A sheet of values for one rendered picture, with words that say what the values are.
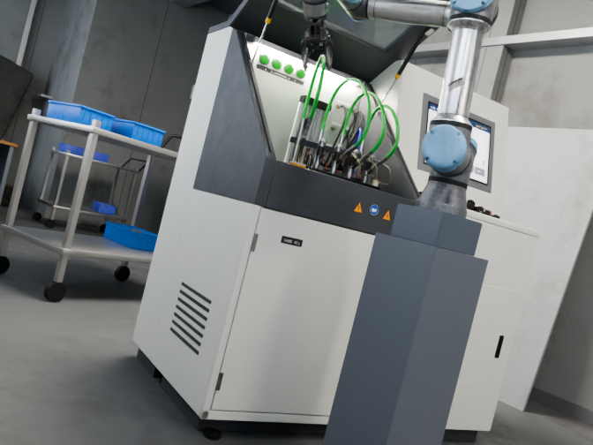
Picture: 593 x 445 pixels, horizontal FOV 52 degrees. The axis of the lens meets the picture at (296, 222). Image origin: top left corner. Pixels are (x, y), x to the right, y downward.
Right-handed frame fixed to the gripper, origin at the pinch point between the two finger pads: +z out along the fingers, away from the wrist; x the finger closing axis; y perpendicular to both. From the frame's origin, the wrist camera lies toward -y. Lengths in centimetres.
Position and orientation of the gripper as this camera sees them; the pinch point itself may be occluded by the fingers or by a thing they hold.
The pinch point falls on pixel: (317, 67)
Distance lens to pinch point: 216.7
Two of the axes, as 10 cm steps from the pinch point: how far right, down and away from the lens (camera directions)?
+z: 0.5, 7.4, 6.7
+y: -0.7, 6.7, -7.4
